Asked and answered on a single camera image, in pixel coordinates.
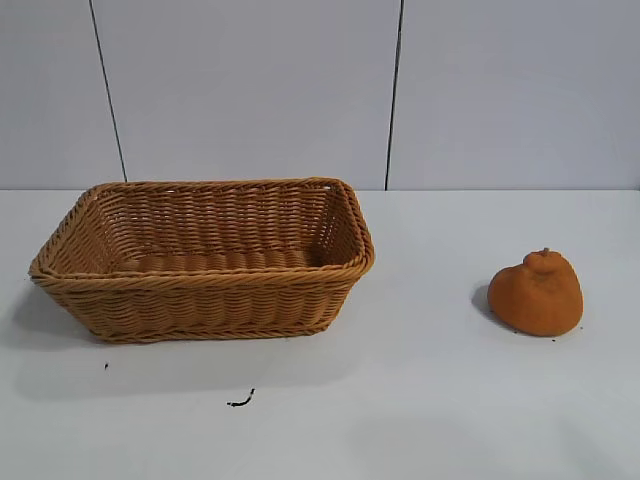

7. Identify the orange soft toy fruit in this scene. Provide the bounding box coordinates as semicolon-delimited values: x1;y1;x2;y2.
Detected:
487;247;585;338

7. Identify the woven wicker basket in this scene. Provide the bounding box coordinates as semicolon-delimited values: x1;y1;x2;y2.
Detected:
28;176;376;345

